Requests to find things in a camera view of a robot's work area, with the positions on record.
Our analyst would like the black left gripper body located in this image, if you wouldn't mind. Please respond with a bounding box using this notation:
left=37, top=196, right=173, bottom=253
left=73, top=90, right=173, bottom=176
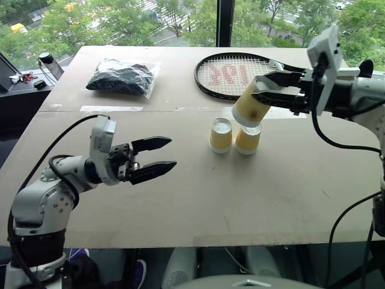
left=108, top=143, right=140, bottom=184

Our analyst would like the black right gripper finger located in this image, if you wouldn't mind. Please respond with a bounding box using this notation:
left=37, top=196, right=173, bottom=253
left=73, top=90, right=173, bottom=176
left=263, top=70, right=305, bottom=89
left=250, top=90, right=304, bottom=110

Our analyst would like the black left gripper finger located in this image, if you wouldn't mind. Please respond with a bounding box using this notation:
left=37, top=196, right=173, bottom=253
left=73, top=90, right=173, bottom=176
left=129, top=161, right=178, bottom=185
left=131, top=135, right=173, bottom=153

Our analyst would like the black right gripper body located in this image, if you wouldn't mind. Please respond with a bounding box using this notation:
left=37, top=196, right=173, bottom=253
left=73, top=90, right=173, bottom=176
left=290, top=68, right=316, bottom=117

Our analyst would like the yellow paper cup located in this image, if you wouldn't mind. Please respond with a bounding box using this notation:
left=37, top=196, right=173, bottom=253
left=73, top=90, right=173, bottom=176
left=208, top=117, right=234, bottom=155
left=230, top=76, right=273, bottom=128
left=233, top=124, right=262, bottom=156

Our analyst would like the black tennis racket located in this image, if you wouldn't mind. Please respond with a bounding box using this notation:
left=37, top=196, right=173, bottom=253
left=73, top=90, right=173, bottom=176
left=194, top=53, right=305, bottom=102

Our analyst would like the clear bag of black items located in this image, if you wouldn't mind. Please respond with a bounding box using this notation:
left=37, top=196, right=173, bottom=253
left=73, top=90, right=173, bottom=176
left=85, top=58, right=164, bottom=101

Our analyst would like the white robot leg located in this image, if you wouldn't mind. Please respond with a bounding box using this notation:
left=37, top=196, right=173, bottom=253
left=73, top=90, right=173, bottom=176
left=242, top=246, right=282, bottom=279
left=161, top=246, right=198, bottom=289

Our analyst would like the purple shoe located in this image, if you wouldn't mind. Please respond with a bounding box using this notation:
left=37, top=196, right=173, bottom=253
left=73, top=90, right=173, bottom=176
left=131, top=258, right=148, bottom=288

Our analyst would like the black side desk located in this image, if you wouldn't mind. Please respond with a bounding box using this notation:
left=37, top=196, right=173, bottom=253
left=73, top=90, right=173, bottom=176
left=0, top=60, right=75, bottom=169

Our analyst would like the silver robot torso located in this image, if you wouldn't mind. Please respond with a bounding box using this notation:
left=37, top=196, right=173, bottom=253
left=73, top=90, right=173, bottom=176
left=173, top=274, right=327, bottom=289

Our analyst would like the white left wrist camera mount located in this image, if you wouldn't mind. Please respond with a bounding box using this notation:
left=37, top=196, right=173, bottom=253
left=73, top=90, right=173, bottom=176
left=89, top=115, right=119, bottom=186

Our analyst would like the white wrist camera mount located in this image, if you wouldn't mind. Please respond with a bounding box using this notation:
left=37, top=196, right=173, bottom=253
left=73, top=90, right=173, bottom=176
left=89, top=115, right=119, bottom=186
left=307, top=25, right=361, bottom=117

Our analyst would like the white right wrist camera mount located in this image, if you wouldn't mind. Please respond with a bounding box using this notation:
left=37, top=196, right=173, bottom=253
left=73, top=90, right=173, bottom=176
left=307, top=25, right=361, bottom=117

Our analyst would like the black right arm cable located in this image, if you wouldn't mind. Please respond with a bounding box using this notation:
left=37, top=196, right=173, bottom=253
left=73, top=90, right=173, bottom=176
left=310, top=52, right=385, bottom=160

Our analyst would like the dark window frame post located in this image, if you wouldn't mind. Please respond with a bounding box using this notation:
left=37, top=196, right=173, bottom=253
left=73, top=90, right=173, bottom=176
left=216, top=0, right=236, bottom=48

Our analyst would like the black cable under table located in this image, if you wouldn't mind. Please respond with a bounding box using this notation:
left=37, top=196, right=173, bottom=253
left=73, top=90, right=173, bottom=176
left=325, top=191, right=385, bottom=289

